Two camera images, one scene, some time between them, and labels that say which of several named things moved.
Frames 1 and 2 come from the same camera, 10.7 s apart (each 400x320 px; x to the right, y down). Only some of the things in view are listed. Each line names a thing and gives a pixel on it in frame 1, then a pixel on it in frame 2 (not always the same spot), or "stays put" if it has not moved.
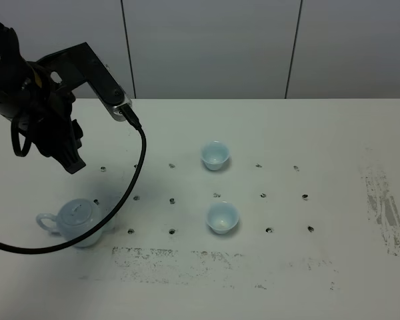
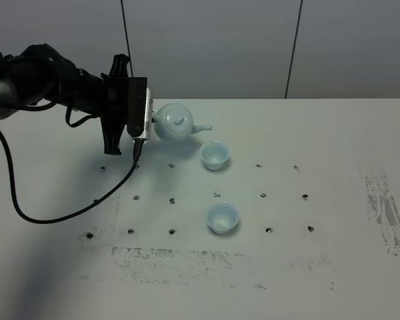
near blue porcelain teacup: (222, 217) stays put
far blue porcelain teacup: (214, 154) stays put
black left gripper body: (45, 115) to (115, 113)
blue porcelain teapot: (74, 217) to (174, 122)
